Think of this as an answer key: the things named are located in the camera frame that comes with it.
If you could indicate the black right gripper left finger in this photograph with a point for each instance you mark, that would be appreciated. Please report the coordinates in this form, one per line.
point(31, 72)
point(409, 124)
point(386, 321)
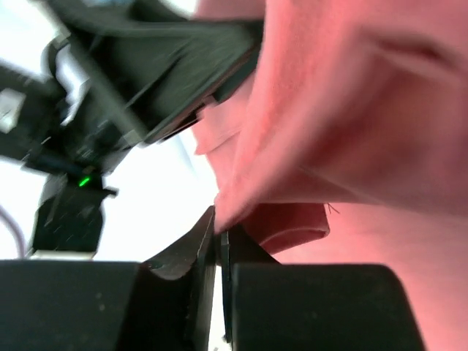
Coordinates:
point(185, 276)

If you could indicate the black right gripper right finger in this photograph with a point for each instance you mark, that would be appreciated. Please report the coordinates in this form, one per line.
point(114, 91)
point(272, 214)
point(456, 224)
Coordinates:
point(236, 246)

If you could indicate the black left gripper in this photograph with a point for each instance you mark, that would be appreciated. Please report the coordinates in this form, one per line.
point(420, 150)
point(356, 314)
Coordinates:
point(149, 72)

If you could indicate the red t shirt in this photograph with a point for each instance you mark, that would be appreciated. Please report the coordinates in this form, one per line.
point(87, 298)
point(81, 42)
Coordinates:
point(349, 142)

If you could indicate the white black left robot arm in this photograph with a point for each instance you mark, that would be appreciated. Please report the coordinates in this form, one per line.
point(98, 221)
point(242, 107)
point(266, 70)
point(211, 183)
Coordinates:
point(70, 216)

